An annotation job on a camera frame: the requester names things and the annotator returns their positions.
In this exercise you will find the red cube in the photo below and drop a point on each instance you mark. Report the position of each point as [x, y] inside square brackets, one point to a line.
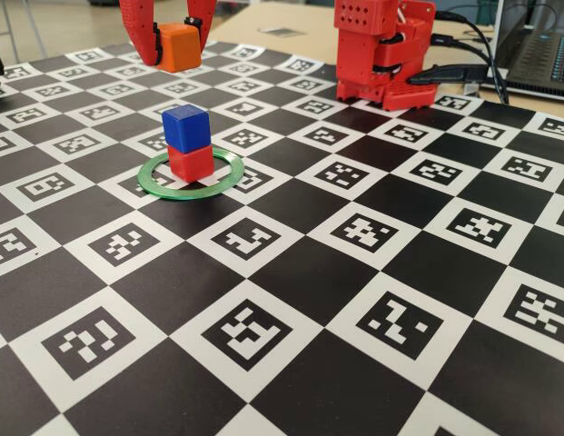
[190, 165]

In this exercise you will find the blue cube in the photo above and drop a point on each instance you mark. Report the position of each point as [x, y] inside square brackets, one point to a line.
[186, 128]

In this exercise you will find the small marker paper sheet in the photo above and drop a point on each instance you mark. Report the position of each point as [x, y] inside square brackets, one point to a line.
[281, 32]

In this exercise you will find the dark laptop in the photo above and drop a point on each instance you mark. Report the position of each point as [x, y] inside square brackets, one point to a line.
[536, 54]

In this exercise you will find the red robot arm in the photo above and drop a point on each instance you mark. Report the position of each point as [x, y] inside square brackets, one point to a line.
[377, 54]

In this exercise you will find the checkerboard marker mat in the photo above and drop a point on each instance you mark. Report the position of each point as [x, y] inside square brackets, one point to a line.
[309, 281]

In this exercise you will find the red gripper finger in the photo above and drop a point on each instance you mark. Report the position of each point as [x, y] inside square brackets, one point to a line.
[141, 32]
[203, 22]

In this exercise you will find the orange cube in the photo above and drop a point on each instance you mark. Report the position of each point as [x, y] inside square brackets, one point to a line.
[179, 47]

